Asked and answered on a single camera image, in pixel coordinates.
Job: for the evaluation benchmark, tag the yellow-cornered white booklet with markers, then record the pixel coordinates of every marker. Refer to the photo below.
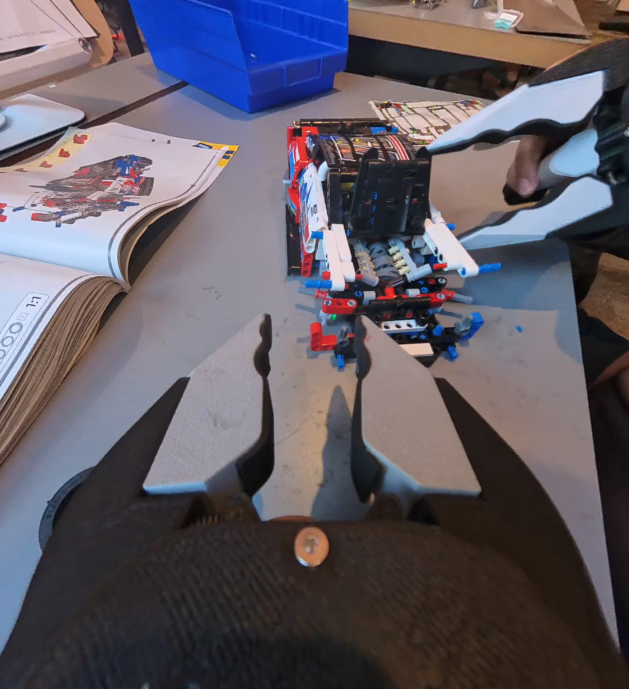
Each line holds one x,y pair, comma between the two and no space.
158,161

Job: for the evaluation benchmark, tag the grey desk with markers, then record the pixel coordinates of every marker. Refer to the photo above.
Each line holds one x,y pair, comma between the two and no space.
212,242

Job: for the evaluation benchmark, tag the neighbouring beige table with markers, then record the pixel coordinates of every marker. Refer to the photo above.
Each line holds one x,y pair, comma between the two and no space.
427,27

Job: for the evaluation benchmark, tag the white stand base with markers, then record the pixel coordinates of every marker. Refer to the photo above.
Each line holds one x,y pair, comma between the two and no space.
40,118

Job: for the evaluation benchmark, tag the tan clipboard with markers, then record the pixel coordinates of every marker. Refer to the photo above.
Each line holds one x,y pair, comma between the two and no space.
2,75

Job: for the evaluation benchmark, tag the blue plastic bin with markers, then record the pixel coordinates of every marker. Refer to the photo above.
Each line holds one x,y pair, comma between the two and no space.
228,54

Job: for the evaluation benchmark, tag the person's right hand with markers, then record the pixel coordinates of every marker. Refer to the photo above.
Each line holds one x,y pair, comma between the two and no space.
524,167

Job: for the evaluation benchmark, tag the toy brick race car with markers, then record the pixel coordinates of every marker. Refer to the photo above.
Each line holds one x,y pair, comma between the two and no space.
379,199

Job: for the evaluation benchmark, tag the black toy tyre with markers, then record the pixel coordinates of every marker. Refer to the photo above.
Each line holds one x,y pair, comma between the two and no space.
58,506

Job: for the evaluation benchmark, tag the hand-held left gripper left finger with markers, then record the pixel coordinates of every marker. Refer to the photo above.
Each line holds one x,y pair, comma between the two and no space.
207,430

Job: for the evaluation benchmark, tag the printed sticker sheet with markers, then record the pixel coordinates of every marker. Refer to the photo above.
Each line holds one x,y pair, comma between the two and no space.
427,116

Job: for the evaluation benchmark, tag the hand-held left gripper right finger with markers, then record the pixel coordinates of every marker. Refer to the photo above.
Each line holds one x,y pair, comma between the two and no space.
417,430

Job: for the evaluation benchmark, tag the small teal packet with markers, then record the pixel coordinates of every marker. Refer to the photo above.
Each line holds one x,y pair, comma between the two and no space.
507,20

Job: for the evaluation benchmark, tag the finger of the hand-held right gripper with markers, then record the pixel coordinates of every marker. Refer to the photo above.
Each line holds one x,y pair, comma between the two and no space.
551,215
535,107

